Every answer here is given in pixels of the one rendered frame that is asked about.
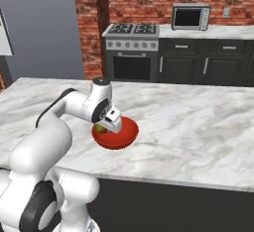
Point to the silver microwave oven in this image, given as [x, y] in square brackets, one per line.
[190, 16]

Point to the dark base cupboard run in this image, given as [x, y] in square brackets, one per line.
[205, 62]

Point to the grey wall socket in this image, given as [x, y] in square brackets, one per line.
[226, 12]

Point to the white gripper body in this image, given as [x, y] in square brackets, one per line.
[110, 124]

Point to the red bowl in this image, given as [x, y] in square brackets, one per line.
[120, 138]

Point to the silver stove with oven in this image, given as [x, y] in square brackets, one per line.
[131, 51]

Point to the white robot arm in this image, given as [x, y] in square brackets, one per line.
[36, 163]

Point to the green yellow mango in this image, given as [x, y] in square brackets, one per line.
[99, 129]

